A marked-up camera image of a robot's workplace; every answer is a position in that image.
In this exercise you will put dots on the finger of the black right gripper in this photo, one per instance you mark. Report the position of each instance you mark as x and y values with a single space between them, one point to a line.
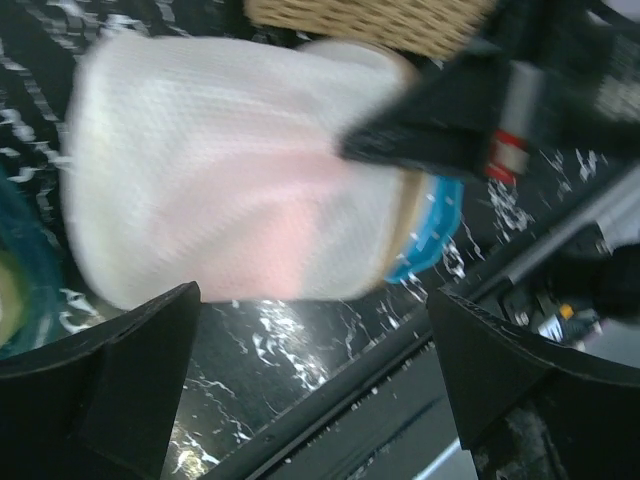
443 125

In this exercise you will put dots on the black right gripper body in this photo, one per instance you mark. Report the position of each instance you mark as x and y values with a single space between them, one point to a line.
568 80

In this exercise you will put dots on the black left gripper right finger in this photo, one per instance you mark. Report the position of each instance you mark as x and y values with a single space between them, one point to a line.
528 408

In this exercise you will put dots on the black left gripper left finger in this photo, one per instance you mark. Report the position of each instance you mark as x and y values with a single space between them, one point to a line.
100 404

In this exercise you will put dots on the white mesh laundry bag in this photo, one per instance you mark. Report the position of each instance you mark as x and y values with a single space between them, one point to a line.
217 161

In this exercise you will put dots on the blue polka dot plate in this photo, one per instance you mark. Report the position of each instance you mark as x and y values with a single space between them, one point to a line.
439 214

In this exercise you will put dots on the wicker basket with liner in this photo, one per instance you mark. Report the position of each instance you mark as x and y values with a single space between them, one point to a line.
437 29

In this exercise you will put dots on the teal plastic tub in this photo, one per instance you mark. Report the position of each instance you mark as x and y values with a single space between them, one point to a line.
30 278

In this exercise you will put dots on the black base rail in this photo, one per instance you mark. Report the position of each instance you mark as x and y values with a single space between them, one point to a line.
388 416

